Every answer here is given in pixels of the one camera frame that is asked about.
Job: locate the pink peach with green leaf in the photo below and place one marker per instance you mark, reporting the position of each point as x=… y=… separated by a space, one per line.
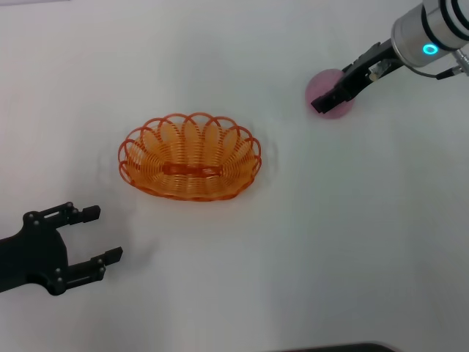
x=322 y=82

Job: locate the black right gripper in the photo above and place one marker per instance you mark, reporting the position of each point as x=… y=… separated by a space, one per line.
x=370 y=66

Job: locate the orange plastic woven basket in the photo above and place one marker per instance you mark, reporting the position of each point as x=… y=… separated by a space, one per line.
x=176 y=183

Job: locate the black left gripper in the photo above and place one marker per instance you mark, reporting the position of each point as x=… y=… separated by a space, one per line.
x=33 y=253

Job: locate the dark rounded robot base edge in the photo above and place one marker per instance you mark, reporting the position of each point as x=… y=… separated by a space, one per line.
x=340 y=347

